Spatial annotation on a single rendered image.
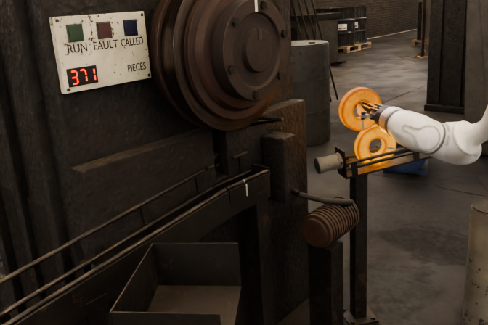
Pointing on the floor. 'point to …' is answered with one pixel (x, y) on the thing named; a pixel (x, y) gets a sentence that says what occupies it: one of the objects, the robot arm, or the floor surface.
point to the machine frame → (121, 133)
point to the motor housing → (327, 260)
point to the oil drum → (313, 87)
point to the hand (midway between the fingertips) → (360, 104)
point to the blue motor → (411, 168)
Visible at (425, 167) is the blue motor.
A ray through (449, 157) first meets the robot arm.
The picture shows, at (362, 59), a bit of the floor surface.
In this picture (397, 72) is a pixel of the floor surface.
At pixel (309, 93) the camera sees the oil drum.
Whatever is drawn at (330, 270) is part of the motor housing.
